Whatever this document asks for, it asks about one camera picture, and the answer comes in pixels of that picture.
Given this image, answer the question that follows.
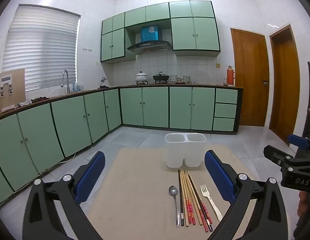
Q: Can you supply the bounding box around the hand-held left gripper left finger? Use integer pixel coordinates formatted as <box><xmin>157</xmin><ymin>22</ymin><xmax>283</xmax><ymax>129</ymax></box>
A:
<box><xmin>22</xmin><ymin>151</ymin><xmax>106</xmax><ymax>240</ymax></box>

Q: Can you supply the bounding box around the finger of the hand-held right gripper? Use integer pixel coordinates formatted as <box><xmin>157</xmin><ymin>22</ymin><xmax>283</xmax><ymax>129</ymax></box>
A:
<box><xmin>288</xmin><ymin>134</ymin><xmax>310</xmax><ymax>150</ymax></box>
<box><xmin>263</xmin><ymin>145</ymin><xmax>295</xmax><ymax>167</ymax></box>

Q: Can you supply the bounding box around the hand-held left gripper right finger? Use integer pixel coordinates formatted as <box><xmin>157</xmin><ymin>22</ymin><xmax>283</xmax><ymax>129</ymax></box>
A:
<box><xmin>204</xmin><ymin>150</ymin><xmax>289</xmax><ymax>240</ymax></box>

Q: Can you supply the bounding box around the cream plastic fork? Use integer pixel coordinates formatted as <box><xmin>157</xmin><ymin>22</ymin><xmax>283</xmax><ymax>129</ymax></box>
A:
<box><xmin>200</xmin><ymin>184</ymin><xmax>223</xmax><ymax>222</ymax></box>

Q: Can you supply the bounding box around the black chopstick with red print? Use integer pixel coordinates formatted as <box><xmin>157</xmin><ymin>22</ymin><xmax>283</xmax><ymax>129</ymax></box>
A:
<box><xmin>188</xmin><ymin>174</ymin><xmax>213</xmax><ymax>232</ymax></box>

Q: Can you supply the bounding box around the plain bamboo chopstick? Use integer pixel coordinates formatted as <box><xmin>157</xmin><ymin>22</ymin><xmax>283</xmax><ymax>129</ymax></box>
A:
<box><xmin>181</xmin><ymin>170</ymin><xmax>189</xmax><ymax>227</ymax></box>

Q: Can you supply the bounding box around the metal spoon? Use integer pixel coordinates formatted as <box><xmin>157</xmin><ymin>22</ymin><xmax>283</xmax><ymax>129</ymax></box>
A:
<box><xmin>168</xmin><ymin>185</ymin><xmax>181</xmax><ymax>228</ymax></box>

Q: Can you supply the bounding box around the white two-compartment utensil holder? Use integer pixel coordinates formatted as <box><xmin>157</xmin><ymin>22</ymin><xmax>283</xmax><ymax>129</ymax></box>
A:
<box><xmin>165</xmin><ymin>132</ymin><xmax>207</xmax><ymax>168</ymax></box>

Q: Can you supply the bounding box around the person's right hand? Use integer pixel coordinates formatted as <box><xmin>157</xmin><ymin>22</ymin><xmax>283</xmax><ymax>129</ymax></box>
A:
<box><xmin>297</xmin><ymin>192</ymin><xmax>309</xmax><ymax>218</ymax></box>

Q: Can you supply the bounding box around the green drawer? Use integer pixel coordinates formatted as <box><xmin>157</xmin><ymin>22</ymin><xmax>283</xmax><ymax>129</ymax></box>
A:
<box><xmin>214</xmin><ymin>103</ymin><xmax>237</xmax><ymax>118</ymax></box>
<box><xmin>212</xmin><ymin>117</ymin><xmax>236</xmax><ymax>132</ymax></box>
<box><xmin>215</xmin><ymin>88</ymin><xmax>238</xmax><ymax>104</ymax></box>

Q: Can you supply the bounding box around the long green base cabinet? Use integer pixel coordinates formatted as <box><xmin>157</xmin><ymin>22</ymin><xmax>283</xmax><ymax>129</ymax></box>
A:
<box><xmin>0</xmin><ymin>87</ymin><xmax>122</xmax><ymax>203</ymax></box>

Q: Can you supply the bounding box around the green base cabinet with drawers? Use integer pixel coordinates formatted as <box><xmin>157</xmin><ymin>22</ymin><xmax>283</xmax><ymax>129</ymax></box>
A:
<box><xmin>119</xmin><ymin>86</ymin><xmax>243</xmax><ymax>134</ymax></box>

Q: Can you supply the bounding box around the orange thermos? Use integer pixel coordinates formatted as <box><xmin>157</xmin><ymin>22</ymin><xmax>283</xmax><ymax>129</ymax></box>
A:
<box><xmin>225</xmin><ymin>66</ymin><xmax>236</xmax><ymax>87</ymax></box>

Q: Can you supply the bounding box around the dark cloth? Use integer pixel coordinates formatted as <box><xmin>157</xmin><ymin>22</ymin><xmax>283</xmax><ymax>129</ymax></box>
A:
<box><xmin>17</xmin><ymin>96</ymin><xmax>49</xmax><ymax>107</ymax></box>

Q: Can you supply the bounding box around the metal kitchen faucet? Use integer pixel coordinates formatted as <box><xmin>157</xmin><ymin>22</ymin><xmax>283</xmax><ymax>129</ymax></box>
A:
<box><xmin>61</xmin><ymin>70</ymin><xmax>71</xmax><ymax>94</ymax></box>

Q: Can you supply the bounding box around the white cooking pot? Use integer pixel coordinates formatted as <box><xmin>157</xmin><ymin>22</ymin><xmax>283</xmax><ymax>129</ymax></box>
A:
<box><xmin>135</xmin><ymin>71</ymin><xmax>148</xmax><ymax>84</ymax></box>

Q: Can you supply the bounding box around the black wok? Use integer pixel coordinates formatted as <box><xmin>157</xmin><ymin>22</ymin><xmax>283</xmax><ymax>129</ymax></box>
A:
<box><xmin>152</xmin><ymin>72</ymin><xmax>170</xmax><ymax>84</ymax></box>

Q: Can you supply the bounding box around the white window blind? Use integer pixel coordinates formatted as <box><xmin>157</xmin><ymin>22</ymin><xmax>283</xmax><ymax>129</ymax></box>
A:
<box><xmin>2</xmin><ymin>4</ymin><xmax>81</xmax><ymax>89</ymax></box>

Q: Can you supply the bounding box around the black range hood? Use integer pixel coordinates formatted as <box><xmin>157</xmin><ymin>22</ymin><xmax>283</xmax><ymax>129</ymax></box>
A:
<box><xmin>127</xmin><ymin>41</ymin><xmax>172</xmax><ymax>54</ymax></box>

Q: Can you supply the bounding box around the blue box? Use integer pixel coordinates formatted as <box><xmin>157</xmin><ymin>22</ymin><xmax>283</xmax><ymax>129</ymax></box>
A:
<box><xmin>141</xmin><ymin>25</ymin><xmax>162</xmax><ymax>42</ymax></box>

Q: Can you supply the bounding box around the white cable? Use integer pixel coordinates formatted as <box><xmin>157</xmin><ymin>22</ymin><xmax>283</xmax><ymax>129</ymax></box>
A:
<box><xmin>57</xmin><ymin>152</ymin><xmax>76</xmax><ymax>165</ymax></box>

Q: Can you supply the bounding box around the wooden door with handle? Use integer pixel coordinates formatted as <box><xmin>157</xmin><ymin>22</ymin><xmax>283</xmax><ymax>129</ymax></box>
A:
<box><xmin>230</xmin><ymin>28</ymin><xmax>270</xmax><ymax>127</ymax></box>

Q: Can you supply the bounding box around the large green wall cabinet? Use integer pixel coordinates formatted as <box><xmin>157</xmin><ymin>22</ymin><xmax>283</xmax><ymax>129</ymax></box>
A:
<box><xmin>169</xmin><ymin>0</ymin><xmax>221</xmax><ymax>57</ymax></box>

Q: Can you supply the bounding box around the narrow green wall cabinet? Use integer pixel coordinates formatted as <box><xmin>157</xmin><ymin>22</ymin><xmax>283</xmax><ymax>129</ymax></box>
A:
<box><xmin>124</xmin><ymin>2</ymin><xmax>170</xmax><ymax>27</ymax></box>

